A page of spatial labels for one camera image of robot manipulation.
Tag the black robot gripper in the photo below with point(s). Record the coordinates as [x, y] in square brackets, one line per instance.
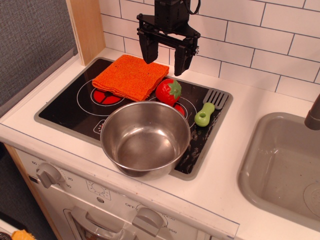
[169, 25]

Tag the silver metal bowl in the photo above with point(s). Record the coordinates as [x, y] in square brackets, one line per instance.
[145, 139]

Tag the orange folded cloth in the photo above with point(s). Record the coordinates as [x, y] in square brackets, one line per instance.
[130, 77]

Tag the red toy strawberry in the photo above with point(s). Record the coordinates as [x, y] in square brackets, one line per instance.
[168, 91]

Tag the black toy stove top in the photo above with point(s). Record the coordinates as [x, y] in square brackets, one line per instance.
[80, 110]

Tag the grey faucet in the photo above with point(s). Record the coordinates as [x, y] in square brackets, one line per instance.
[312, 120]

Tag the grey plastic sink basin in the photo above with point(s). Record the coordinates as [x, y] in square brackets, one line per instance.
[280, 171]

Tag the grey oven knob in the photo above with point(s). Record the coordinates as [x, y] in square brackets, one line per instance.
[148, 221]

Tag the grey timer knob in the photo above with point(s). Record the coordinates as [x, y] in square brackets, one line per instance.
[48, 175]

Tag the orange yellow object corner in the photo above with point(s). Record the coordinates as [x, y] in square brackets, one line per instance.
[22, 235]

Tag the green handled grey spatula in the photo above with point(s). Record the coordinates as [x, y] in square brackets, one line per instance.
[213, 100]

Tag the wooden side post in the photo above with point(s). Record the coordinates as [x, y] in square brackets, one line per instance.
[86, 22]

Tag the grey oven door handle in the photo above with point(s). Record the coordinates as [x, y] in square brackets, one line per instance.
[90, 227]

